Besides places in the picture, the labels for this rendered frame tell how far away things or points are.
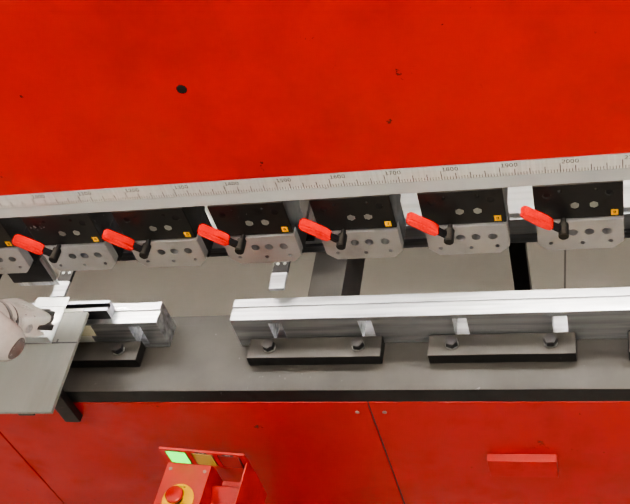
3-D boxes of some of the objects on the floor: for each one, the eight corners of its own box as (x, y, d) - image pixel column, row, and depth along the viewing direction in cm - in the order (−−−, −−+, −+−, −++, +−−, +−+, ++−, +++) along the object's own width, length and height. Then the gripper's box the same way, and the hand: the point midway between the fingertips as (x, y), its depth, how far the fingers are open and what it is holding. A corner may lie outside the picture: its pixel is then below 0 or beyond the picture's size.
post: (517, 310, 317) (419, -378, 173) (517, 298, 320) (421, -388, 176) (533, 310, 316) (447, -384, 172) (533, 298, 319) (449, -394, 175)
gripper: (-36, 321, 201) (17, 318, 219) (21, 352, 197) (71, 346, 214) (-23, 288, 201) (29, 287, 218) (34, 318, 196) (83, 315, 214)
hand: (45, 317), depth 214 cm, fingers closed
